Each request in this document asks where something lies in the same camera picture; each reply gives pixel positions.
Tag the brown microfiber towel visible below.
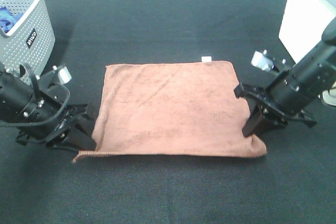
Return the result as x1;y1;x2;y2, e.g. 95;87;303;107
77;61;267;159

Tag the white plastic basket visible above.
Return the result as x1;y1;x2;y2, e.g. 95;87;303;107
278;0;336;105

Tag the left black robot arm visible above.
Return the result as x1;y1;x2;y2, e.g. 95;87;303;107
1;63;97;152

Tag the blue cloth in basket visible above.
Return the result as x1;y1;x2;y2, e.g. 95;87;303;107
1;7;23;33

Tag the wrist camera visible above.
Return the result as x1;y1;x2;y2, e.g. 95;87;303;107
52;65;72;85
250;49;274;72

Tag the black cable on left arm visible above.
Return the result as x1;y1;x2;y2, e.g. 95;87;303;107
0;63;71;126

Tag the grey perforated laundry basket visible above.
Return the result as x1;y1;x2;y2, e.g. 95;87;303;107
1;0;55;75

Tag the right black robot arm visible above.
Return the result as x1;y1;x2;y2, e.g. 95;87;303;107
234;19;335;137

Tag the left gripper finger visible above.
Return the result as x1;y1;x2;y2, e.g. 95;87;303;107
74;104;98;136
62;127;97;151

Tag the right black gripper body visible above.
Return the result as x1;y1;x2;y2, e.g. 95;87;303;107
234;83;317;128

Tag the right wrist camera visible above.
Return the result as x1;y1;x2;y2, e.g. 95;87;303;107
250;49;274;72

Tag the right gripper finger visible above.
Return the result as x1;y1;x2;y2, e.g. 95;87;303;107
256;119;288;135
242;102;263;137

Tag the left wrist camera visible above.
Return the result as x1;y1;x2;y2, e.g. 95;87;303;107
52;65;72;85

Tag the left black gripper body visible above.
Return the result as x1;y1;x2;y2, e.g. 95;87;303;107
16;71;84;148

